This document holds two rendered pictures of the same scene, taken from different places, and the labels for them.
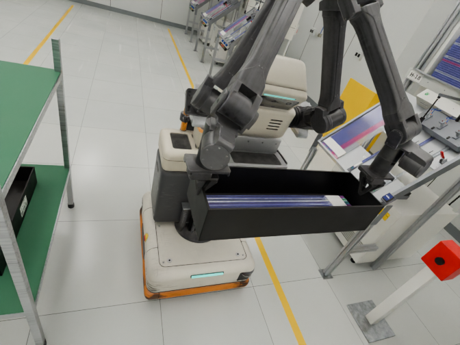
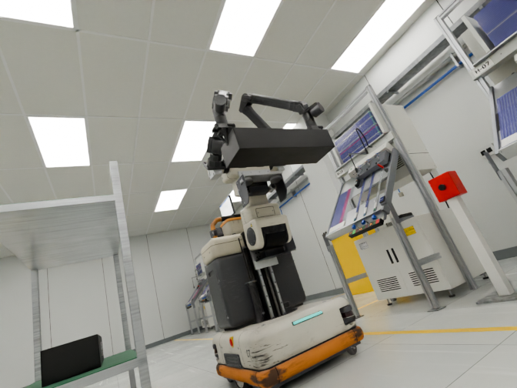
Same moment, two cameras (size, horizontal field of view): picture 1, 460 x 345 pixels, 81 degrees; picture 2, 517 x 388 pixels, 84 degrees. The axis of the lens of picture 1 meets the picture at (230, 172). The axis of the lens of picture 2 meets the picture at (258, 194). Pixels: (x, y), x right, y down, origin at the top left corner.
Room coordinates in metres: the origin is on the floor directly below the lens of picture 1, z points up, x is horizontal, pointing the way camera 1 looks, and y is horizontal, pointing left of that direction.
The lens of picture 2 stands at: (-0.67, 0.07, 0.42)
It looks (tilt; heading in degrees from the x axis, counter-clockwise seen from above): 19 degrees up; 356
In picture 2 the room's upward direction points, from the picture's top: 18 degrees counter-clockwise
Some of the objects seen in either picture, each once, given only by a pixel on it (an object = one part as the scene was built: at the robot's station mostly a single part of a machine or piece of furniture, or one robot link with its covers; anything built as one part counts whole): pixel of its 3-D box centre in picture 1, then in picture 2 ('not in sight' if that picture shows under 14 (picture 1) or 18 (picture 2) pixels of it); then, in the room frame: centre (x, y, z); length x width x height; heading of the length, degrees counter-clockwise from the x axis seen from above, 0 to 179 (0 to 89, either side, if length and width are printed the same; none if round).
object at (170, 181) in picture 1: (205, 177); (253, 268); (1.23, 0.13, 0.59); 0.55 x 0.34 x 0.83; 119
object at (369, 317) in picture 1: (407, 290); (471, 232); (1.12, -1.23, 0.39); 0.24 x 0.24 x 0.78; 28
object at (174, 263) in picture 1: (193, 236); (281, 338); (1.15, 0.08, 0.16); 0.67 x 0.64 x 0.25; 29
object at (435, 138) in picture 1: (385, 179); (391, 222); (1.89, -1.14, 0.66); 1.01 x 0.73 x 1.31; 118
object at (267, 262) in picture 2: not in sight; (275, 241); (1.04, -0.05, 0.68); 0.28 x 0.27 x 0.25; 119
